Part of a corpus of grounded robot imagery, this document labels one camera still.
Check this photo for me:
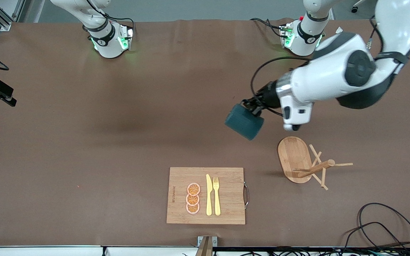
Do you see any teal cup yellow inside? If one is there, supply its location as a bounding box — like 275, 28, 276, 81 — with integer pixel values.
225, 103, 264, 141

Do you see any wooden cup rack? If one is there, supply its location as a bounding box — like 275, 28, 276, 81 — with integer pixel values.
278, 136, 354, 191

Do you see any yellow plastic fork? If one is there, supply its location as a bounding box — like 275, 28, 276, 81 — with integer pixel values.
213, 177, 221, 216

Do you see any yellow plastic knife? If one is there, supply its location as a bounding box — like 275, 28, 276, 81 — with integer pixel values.
206, 174, 213, 216

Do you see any large table cover sheet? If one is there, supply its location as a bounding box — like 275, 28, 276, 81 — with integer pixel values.
0, 18, 410, 248

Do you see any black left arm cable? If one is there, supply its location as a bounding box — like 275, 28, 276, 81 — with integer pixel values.
251, 57, 310, 116

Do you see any aluminium frame profile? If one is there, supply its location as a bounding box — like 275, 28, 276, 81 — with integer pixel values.
0, 0, 26, 32

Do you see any bamboo cutting board metal handle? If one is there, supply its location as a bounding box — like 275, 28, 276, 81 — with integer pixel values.
166, 167, 249, 225

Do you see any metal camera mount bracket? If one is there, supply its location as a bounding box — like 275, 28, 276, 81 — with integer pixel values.
195, 236, 218, 256

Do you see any black cable bundle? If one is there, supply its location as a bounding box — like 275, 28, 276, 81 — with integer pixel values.
215, 245, 410, 256

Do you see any black looped floor cable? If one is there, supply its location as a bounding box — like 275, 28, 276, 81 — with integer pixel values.
343, 222, 406, 256
357, 203, 410, 251

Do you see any white table edge rail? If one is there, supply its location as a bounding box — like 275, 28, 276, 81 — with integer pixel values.
0, 245, 273, 256

